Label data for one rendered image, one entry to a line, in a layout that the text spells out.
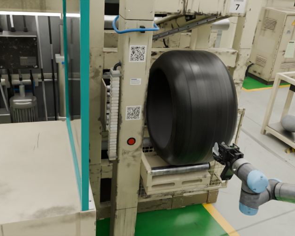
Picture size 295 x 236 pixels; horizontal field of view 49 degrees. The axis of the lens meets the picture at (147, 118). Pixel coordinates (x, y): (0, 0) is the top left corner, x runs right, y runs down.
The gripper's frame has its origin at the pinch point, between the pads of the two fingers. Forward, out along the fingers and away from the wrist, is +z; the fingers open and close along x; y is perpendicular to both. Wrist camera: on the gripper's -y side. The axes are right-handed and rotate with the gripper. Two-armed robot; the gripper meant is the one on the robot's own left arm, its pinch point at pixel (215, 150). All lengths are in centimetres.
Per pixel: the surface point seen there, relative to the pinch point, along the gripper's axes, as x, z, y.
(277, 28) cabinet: -297, 347, 29
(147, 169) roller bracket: 28.0, 14.2, -14.6
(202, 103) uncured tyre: 8.2, 1.4, 22.9
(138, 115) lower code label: 32.1, 20.4, 12.0
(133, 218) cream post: 30, 29, -54
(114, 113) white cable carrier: 44, 21, 13
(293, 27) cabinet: -323, 341, 31
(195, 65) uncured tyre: 7.7, 13.8, 37.3
